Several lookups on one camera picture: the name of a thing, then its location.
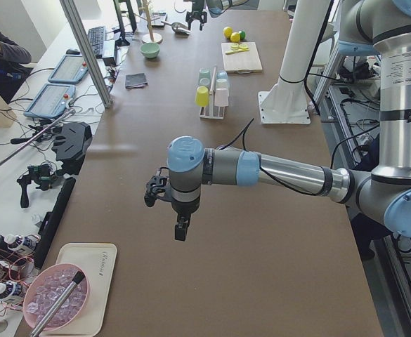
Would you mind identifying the blue teach pendant near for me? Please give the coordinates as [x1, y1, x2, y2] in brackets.
[23, 83, 76, 119]

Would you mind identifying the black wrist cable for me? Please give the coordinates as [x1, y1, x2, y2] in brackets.
[218, 117, 332, 196]

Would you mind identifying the green cup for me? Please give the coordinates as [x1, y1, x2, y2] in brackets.
[199, 67, 211, 80]

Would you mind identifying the white wire cup rack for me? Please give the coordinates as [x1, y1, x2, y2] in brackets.
[200, 65, 227, 119]

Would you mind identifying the green bowl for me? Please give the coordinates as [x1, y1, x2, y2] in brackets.
[140, 42, 160, 59]

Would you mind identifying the blue teach pendant far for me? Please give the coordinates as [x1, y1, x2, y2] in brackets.
[48, 55, 88, 85]

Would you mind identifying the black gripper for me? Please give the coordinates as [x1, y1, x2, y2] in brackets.
[144, 167, 200, 242]
[186, 0, 207, 31]

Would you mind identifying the aluminium frame post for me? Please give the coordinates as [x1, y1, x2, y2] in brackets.
[59, 0, 112, 109]

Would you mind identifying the black keyboard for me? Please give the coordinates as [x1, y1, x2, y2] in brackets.
[87, 26, 106, 58]

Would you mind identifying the blue teach pendant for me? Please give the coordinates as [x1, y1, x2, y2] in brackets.
[23, 83, 76, 119]
[48, 55, 88, 85]

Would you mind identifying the yellow plastic knife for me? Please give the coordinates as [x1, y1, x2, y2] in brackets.
[225, 49, 249, 55]

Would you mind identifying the wooden mug tree stand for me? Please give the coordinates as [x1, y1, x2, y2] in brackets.
[139, 0, 163, 44]

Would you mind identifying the grey folded cloth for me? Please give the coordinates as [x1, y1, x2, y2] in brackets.
[125, 73, 148, 89]

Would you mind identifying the light blue cup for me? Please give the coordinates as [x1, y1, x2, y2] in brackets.
[216, 71, 228, 79]

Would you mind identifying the green lime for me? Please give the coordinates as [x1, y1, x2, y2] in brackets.
[238, 30, 246, 40]

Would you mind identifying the metal scoop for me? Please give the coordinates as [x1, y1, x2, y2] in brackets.
[162, 20, 191, 35]

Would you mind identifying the white cup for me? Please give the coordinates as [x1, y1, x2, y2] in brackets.
[215, 78, 229, 89]

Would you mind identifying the seated person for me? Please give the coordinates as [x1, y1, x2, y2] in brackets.
[0, 31, 32, 103]

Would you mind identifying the wooden cutting board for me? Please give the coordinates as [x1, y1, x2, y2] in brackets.
[221, 42, 263, 74]

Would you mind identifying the yellow cup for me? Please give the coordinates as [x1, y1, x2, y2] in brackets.
[195, 86, 209, 107]

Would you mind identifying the metal ice scoop handle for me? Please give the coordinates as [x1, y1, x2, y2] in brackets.
[30, 271, 85, 337]

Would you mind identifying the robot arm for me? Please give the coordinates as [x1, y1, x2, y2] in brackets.
[185, 0, 247, 31]
[144, 1, 411, 241]

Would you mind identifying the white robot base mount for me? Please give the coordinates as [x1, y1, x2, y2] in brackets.
[259, 0, 333, 125]

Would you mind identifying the beige tray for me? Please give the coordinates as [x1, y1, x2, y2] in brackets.
[41, 243, 117, 336]

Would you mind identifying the whole yellow lemon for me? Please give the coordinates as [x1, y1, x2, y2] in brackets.
[223, 26, 233, 39]

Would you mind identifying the grey cup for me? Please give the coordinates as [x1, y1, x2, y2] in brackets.
[199, 77, 211, 89]

